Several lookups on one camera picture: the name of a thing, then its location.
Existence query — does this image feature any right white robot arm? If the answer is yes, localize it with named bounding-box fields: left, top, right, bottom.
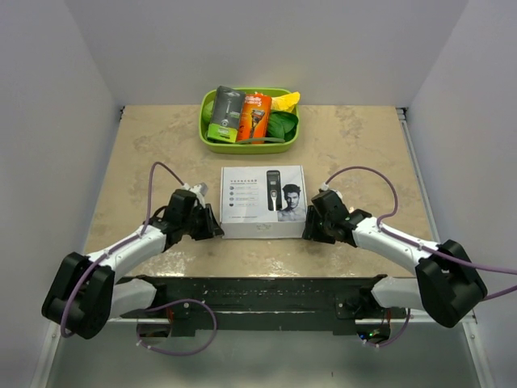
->
left=302, top=190, right=488, bottom=328

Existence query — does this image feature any green cloth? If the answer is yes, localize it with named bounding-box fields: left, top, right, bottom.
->
left=267, top=111, right=299, bottom=142

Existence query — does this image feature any purple cable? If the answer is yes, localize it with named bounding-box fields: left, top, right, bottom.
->
left=60, top=161, right=218, bottom=356
left=321, top=165, right=517, bottom=348

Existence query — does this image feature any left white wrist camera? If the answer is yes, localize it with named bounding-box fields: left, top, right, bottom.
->
left=182, top=183, right=208, bottom=206

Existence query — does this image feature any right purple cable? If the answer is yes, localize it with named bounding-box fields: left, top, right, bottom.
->
left=321, top=165, right=517, bottom=348

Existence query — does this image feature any grey green razor package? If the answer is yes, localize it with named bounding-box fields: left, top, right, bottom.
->
left=207, top=86, right=246, bottom=144

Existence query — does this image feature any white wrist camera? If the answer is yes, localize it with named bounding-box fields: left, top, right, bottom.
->
left=319, top=183, right=343, bottom=200
left=182, top=183, right=208, bottom=206

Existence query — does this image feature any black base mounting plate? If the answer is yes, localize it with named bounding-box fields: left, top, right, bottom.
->
left=124, top=276, right=406, bottom=336

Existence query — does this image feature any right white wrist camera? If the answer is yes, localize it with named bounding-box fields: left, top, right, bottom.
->
left=319, top=183, right=343, bottom=200

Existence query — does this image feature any white clipper kit box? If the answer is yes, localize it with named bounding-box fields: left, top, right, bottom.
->
left=220, top=166, right=307, bottom=239

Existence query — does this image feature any green plastic basket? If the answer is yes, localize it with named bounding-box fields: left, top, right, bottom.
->
left=199, top=87, right=300, bottom=154

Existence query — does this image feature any yellow cloth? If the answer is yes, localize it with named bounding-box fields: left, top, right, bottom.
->
left=271, top=91, right=301, bottom=113

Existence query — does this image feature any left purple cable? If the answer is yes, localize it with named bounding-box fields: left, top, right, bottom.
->
left=60, top=161, right=218, bottom=356

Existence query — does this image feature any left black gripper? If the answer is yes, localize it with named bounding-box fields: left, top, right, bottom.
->
left=181, top=203, right=224, bottom=240

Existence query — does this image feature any orange razor package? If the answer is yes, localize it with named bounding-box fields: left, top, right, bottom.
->
left=236, top=92, right=272, bottom=144

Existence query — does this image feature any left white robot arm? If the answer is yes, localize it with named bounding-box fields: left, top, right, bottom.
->
left=41, top=183, right=224, bottom=340

